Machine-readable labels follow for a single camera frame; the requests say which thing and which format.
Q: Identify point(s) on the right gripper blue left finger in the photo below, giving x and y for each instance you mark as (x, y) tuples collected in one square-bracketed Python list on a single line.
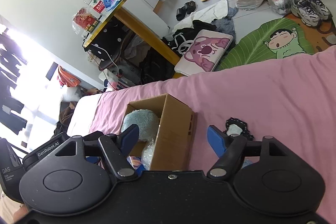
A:
[(115, 150)]

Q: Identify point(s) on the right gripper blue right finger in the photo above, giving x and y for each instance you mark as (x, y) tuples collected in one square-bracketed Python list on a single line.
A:
[(229, 151)]

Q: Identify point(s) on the black white small plush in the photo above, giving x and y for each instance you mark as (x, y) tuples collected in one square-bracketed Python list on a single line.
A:
[(235, 127)]

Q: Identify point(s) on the teal plush toy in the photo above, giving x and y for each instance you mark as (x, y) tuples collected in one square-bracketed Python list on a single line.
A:
[(147, 122)]

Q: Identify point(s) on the blue packaged box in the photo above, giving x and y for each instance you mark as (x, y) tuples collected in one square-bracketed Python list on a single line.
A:
[(136, 163)]

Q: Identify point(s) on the clear bubble wrap bag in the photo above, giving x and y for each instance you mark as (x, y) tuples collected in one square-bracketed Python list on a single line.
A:
[(147, 154)]

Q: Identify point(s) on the cardboard box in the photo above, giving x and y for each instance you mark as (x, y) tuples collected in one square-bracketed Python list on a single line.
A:
[(175, 131)]

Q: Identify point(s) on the white small appliance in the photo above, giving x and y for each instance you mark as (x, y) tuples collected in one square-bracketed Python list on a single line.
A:
[(110, 80)]

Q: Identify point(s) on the pink bed sheet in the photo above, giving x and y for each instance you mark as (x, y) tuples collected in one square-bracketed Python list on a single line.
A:
[(291, 99)]

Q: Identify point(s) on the orange bag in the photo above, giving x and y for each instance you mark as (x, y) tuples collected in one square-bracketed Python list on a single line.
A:
[(67, 79)]

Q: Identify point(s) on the pink bear cushion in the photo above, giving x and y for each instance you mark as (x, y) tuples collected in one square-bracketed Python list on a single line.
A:
[(203, 53)]

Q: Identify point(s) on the yellow round table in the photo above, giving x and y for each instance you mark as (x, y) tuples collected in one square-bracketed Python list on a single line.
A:
[(139, 28)]

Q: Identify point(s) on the black chair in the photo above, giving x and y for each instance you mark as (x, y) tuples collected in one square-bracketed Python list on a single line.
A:
[(118, 54)]

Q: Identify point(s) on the black polka dot bag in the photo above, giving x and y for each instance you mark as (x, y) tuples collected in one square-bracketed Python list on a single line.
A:
[(108, 40)]

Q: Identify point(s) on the black white clothing pile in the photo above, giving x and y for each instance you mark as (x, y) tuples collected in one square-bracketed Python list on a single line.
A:
[(180, 41)]

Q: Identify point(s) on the green leaf cartoon rug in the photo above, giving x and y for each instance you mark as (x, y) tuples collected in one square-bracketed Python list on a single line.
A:
[(275, 39)]

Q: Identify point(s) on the grey fluffy mat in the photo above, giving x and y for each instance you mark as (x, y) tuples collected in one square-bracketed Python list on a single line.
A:
[(226, 24)]

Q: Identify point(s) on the red snack bag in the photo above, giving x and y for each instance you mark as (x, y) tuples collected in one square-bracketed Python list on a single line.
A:
[(84, 21)]

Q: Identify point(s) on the white floor towel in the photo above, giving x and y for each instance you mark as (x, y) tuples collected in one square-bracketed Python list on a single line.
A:
[(208, 14)]

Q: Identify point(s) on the clear plastic water bottle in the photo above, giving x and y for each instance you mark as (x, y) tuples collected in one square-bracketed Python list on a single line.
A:
[(96, 5)]

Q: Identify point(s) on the right black slipper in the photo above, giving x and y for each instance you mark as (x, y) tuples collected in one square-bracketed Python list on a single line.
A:
[(180, 14)]

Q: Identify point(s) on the black slipper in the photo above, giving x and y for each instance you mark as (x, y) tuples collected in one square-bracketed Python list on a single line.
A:
[(180, 14), (190, 7)]

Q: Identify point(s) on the left black slipper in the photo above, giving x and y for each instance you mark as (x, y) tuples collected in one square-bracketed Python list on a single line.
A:
[(190, 7)]

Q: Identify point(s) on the grey plastic bag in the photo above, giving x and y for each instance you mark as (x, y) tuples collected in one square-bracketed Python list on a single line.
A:
[(282, 7)]

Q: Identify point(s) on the grey white sneaker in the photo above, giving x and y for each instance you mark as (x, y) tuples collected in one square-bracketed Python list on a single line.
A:
[(303, 10)]

